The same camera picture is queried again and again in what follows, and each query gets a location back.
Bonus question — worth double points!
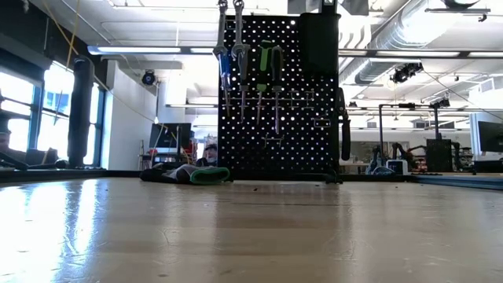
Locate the grey-black green-cuffed work glove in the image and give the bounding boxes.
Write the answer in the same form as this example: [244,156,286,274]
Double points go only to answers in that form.
[139,167,168,182]
[159,163,231,186]

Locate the grey-handled screwdriver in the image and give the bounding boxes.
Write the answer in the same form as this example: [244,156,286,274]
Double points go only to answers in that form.
[270,45,285,135]

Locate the green-handled screwdriver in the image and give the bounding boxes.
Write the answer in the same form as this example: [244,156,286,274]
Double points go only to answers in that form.
[255,40,273,121]

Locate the silver combination wrench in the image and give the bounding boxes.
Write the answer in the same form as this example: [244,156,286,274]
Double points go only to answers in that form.
[230,0,252,60]
[212,0,229,60]

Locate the black perforated pegboard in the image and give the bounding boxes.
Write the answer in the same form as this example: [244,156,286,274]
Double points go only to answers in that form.
[218,15,341,182]

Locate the dark computer monitor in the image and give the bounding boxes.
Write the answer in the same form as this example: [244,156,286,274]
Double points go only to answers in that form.
[149,122,193,149]
[477,120,503,154]

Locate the black pegboard bin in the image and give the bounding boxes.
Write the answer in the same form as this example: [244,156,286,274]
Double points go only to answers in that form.
[299,13,341,75]

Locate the fluorescent ceiling light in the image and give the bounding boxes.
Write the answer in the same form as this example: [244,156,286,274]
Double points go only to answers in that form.
[338,50,503,59]
[86,45,218,56]

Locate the black round pillar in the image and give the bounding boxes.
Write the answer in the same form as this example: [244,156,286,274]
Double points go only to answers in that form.
[66,54,97,169]

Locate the black pipe rig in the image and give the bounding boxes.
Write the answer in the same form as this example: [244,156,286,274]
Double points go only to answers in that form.
[377,97,451,174]

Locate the black square panel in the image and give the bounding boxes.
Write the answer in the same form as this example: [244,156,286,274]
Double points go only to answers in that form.
[425,138,453,173]

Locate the dark sofa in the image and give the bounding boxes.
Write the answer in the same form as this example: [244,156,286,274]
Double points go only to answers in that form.
[21,147,61,167]

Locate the cluttered workbench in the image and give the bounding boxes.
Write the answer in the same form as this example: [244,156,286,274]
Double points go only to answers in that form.
[451,147,477,175]

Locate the black ceiling camera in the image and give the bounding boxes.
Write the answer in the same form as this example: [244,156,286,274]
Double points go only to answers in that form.
[390,61,424,84]

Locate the silver ventilation duct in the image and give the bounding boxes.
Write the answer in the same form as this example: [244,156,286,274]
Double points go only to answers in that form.
[338,0,447,86]

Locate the black aluminium frame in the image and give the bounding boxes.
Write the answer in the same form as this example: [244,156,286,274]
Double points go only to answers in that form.
[0,167,503,192]

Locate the yellow cable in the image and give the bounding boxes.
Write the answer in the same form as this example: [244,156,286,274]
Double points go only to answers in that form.
[42,0,159,123]

